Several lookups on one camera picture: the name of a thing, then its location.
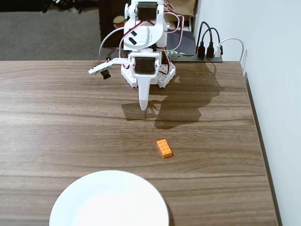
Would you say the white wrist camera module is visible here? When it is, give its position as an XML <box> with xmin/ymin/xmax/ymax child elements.
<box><xmin>88</xmin><ymin>57</ymin><xmax>129</xmax><ymax>81</ymax></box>

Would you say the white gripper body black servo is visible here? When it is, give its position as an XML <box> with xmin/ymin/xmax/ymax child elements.
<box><xmin>128</xmin><ymin>52</ymin><xmax>162</xmax><ymax>85</ymax></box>

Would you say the orange lego block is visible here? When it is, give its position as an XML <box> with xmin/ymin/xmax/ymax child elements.
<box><xmin>156</xmin><ymin>139</ymin><xmax>174</xmax><ymax>159</ymax></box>

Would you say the dark cabinet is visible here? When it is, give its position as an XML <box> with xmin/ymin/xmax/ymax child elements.
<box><xmin>98</xmin><ymin>0</ymin><xmax>132</xmax><ymax>49</ymax></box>

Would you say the white round plate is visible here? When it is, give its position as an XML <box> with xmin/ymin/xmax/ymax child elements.
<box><xmin>48</xmin><ymin>170</ymin><xmax>169</xmax><ymax>226</ymax></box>

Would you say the white robot power cable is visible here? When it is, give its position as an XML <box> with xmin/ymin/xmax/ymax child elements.
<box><xmin>98</xmin><ymin>27</ymin><xmax>125</xmax><ymax>61</ymax></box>

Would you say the black furniture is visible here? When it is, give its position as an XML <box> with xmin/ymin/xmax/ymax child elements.
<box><xmin>0</xmin><ymin>0</ymin><xmax>99</xmax><ymax>13</ymax></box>

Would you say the red black servo wire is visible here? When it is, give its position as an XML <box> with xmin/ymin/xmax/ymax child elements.
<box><xmin>161</xmin><ymin>48</ymin><xmax>172</xmax><ymax>73</ymax></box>
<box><xmin>164</xmin><ymin>0</ymin><xmax>186</xmax><ymax>48</ymax></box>

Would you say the black usb hub strip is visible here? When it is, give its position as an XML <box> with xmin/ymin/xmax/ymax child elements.
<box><xmin>170</xmin><ymin>53</ymin><xmax>223</xmax><ymax>64</ymax></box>

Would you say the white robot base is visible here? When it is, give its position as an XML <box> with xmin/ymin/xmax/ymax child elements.
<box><xmin>120</xmin><ymin>61</ymin><xmax>176</xmax><ymax>89</ymax></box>

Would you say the round red yellow object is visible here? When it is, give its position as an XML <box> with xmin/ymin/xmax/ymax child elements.
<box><xmin>112</xmin><ymin>16</ymin><xmax>125</xmax><ymax>29</ymax></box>

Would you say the black usb cable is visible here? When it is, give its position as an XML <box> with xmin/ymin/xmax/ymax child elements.
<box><xmin>202</xmin><ymin>27</ymin><xmax>222</xmax><ymax>58</ymax></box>
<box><xmin>196</xmin><ymin>21</ymin><xmax>208</xmax><ymax>59</ymax></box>

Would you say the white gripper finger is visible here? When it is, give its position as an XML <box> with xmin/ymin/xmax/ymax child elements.
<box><xmin>137</xmin><ymin>79</ymin><xmax>151</xmax><ymax>112</ymax></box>

